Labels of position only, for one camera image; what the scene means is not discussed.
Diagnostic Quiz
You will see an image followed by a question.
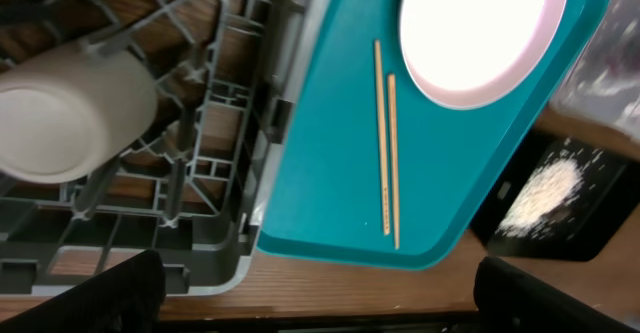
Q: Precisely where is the teal serving tray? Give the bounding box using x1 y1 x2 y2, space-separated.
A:
258 0 609 270

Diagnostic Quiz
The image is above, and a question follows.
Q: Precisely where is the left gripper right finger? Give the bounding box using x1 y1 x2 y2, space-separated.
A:
473 257 635 333

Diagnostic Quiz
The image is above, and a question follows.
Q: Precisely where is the white paper cup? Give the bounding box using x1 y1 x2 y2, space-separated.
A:
1 42 158 184

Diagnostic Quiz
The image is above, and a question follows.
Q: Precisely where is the grey plastic dish rack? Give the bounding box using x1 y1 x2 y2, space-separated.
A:
1 0 331 297

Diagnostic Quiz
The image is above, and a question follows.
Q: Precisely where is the clear plastic bin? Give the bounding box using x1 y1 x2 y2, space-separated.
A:
550 0 639 140

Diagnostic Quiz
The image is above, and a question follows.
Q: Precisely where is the black waste tray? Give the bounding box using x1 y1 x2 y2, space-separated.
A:
471 132 639 261

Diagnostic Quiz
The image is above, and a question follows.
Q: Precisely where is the large white plate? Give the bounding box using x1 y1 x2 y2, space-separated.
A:
398 0 568 110

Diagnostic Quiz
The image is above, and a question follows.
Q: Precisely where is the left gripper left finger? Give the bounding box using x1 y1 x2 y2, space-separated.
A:
1 250 166 333

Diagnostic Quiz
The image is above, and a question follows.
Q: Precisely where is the wooden chopstick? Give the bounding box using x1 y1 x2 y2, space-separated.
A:
387 73 400 250
374 39 391 236

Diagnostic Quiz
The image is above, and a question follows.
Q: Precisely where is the pile of white rice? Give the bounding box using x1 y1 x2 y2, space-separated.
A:
496 138 605 239

